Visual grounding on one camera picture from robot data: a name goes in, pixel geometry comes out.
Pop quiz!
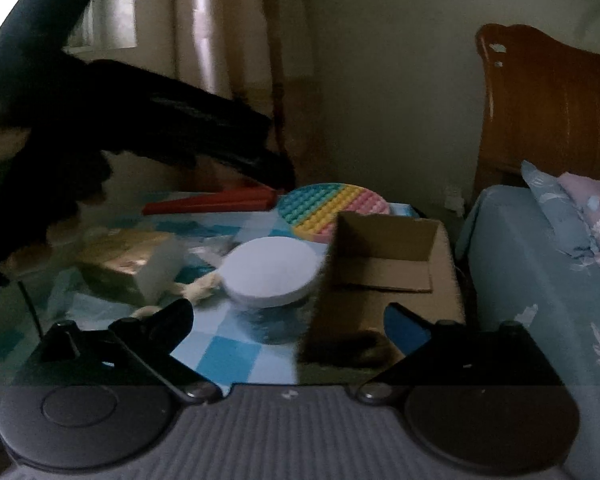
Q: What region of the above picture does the beige curtain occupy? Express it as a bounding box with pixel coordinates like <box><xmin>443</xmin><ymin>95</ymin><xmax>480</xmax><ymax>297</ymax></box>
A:
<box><xmin>105</xmin><ymin>0</ymin><xmax>321</xmax><ymax>201</ymax></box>

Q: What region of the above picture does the rainbow pop-it toy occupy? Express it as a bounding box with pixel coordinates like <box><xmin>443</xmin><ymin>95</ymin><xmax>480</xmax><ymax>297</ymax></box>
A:
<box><xmin>276</xmin><ymin>182</ymin><xmax>392</xmax><ymax>245</ymax></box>

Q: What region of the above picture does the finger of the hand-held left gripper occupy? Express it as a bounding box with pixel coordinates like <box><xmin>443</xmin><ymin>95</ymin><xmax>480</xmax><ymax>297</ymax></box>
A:
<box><xmin>145</xmin><ymin>124</ymin><xmax>297</xmax><ymax>194</ymax></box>
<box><xmin>155</xmin><ymin>79</ymin><xmax>274</xmax><ymax>147</ymax></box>

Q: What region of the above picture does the wooden headboard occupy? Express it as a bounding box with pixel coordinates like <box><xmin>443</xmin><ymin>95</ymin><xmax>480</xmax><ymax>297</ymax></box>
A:
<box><xmin>474</xmin><ymin>22</ymin><xmax>600</xmax><ymax>196</ymax></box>

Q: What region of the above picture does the blue floral pillow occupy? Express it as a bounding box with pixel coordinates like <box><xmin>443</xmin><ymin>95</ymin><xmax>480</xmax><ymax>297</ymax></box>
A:
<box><xmin>520</xmin><ymin>160</ymin><xmax>600</xmax><ymax>281</ymax></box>

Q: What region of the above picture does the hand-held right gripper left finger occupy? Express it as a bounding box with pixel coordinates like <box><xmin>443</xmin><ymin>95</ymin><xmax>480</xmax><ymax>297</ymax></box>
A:
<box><xmin>17</xmin><ymin>299</ymin><xmax>222</xmax><ymax>406</ymax></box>

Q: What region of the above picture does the blue checkered tablecloth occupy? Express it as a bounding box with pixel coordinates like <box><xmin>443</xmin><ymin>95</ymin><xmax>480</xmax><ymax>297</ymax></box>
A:
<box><xmin>0</xmin><ymin>190</ymin><xmax>421</xmax><ymax>396</ymax></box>

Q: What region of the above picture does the clear jar with white lid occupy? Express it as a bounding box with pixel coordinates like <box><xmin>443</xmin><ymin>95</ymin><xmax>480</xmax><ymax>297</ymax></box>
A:
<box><xmin>221</xmin><ymin>236</ymin><xmax>323</xmax><ymax>346</ymax></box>

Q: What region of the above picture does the white wall socket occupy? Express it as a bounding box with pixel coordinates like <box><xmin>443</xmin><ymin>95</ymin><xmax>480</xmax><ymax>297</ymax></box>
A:
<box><xmin>442</xmin><ymin>185</ymin><xmax>466</xmax><ymax>218</ymax></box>

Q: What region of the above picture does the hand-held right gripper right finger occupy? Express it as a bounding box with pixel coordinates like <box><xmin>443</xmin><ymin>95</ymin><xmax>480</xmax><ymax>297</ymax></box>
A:
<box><xmin>355</xmin><ymin>303</ymin><xmax>566</xmax><ymax>406</ymax></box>

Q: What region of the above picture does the cardboard box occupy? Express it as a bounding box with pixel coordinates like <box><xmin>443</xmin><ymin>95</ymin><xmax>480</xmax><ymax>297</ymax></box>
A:
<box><xmin>300</xmin><ymin>210</ymin><xmax>466</xmax><ymax>366</ymax></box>

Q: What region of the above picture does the person's left hand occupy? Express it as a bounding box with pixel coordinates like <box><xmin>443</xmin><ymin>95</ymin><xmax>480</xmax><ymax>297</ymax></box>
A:
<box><xmin>0</xmin><ymin>126</ymin><xmax>31</xmax><ymax>166</ymax></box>

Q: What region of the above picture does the bed with blue sheet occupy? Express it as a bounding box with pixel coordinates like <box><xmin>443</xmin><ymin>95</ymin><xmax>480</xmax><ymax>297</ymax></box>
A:
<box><xmin>455</xmin><ymin>185</ymin><xmax>600</xmax><ymax>480</ymax></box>

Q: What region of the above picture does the brown paper parcel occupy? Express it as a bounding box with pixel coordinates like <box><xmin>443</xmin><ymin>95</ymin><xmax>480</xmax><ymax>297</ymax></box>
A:
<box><xmin>75</xmin><ymin>227</ymin><xmax>186</xmax><ymax>306</ymax></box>

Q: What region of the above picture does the thin black cable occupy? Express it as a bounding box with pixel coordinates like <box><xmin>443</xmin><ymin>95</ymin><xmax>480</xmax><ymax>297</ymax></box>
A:
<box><xmin>20</xmin><ymin>277</ymin><xmax>48</xmax><ymax>338</ymax></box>

